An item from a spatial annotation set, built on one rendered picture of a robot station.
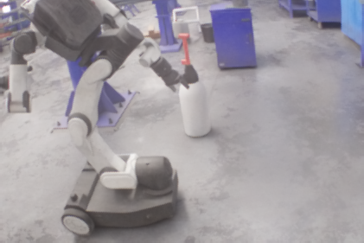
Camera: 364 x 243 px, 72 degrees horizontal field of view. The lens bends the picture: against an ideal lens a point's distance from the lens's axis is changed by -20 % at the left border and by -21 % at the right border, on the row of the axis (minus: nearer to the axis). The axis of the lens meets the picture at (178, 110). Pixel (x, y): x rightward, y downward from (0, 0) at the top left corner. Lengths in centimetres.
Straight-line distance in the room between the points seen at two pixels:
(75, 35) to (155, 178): 83
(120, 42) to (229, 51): 236
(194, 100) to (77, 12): 126
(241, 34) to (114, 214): 251
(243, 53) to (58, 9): 263
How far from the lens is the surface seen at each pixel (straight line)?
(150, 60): 154
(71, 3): 131
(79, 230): 182
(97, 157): 164
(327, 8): 574
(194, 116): 230
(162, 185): 164
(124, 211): 163
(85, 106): 150
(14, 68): 136
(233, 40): 351
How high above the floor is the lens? 128
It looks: 27 degrees down
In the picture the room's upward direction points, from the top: 10 degrees counter-clockwise
